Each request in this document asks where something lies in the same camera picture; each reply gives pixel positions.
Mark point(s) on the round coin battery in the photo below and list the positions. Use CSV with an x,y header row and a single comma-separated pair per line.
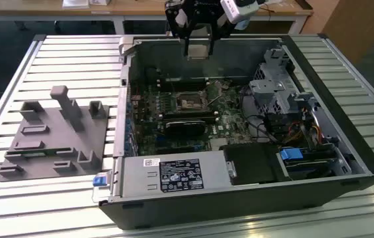
x,y
228,86

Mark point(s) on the black PC case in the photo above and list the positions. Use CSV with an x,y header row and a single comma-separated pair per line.
x,y
239,205

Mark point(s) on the CPU socket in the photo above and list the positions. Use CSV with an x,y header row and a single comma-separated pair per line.
x,y
189,101

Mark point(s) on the black plastic shroud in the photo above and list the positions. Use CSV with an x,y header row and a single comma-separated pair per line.
x,y
255,161

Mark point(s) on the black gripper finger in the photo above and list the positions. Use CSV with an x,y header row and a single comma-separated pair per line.
x,y
224,29
172,19

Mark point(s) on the metal disk bay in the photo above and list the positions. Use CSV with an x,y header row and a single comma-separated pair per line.
x,y
342,168

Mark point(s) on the grey parts rack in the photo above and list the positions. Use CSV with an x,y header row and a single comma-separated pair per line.
x,y
57,138

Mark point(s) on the grey power supply unit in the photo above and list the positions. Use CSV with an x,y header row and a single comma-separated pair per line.
x,y
133,173

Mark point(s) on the black RAM slot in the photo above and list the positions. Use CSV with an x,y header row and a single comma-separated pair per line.
x,y
196,85
189,113
189,118
196,82
196,88
196,79

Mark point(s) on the grey metal drive cage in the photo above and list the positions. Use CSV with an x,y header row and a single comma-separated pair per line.
x,y
267,86

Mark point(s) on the wooden cabinet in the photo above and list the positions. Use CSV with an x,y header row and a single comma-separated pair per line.
x,y
364,24

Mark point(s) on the green motherboard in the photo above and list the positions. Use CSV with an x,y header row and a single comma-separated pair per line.
x,y
229,116

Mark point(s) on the metal locking lever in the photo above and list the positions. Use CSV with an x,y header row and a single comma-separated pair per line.
x,y
215,98
172,86

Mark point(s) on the wooden desk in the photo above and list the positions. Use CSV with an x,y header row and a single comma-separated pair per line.
x,y
40,12

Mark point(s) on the silver CPU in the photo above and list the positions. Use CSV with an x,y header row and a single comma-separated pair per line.
x,y
197,50

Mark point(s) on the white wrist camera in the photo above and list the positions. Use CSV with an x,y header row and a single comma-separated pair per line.
x,y
236,10

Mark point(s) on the blue case latch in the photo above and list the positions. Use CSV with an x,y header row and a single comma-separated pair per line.
x,y
101,179

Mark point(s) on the white box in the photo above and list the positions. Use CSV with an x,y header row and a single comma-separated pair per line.
x,y
100,2
74,4

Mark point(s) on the small silver heatsink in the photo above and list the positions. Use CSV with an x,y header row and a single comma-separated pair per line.
x,y
219,143

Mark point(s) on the blue disk carrier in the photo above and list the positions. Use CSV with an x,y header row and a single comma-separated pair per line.
x,y
291,154

